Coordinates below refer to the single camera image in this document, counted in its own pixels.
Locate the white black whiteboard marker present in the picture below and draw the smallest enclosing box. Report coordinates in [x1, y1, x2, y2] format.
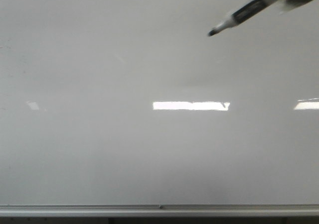
[207, 0, 319, 37]

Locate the white whiteboard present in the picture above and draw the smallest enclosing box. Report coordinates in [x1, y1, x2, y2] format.
[0, 0, 319, 218]

